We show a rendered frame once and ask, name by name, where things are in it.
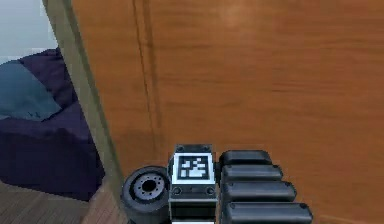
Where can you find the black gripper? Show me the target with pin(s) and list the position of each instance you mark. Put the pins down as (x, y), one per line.
(146, 195)

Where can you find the blue-grey pillow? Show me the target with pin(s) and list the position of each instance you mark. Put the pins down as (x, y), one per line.
(23, 95)

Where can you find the brown wooden door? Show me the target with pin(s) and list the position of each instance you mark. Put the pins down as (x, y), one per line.
(253, 83)

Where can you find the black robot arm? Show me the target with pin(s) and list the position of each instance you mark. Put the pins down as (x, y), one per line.
(253, 190)

